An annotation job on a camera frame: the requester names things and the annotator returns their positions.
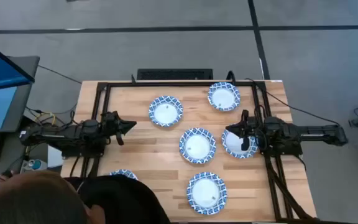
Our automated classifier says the white teal bottle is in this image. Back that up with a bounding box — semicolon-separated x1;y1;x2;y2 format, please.
20;159;48;174

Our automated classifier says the person's hand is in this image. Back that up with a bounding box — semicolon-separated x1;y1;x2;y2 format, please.
0;172;15;187

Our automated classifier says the black aluminium table frame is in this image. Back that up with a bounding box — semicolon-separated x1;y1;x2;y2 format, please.
62;79;319;223

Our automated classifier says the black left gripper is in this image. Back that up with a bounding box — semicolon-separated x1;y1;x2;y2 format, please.
101;111;137;146

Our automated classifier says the black vented box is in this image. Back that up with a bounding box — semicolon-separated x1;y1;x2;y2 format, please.
136;68;214;81

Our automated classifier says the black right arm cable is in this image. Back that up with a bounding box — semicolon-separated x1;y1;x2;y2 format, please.
244;78;341;126

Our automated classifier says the person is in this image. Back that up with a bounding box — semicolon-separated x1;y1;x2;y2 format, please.
0;169;171;224

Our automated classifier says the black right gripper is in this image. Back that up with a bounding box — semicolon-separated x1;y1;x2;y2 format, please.
225;109;263;152

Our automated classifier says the grey computer desk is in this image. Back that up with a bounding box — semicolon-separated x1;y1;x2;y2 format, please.
0;55;50;187

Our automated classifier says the thin black floor cable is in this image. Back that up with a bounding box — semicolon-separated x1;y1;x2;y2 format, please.
37;64;83;85

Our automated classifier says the blue patterned paper bowl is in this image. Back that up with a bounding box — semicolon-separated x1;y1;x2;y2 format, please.
178;127;217;165
221;128;259;159
149;95;184;128
207;82;241;112
186;171;228;215
109;169;139;181

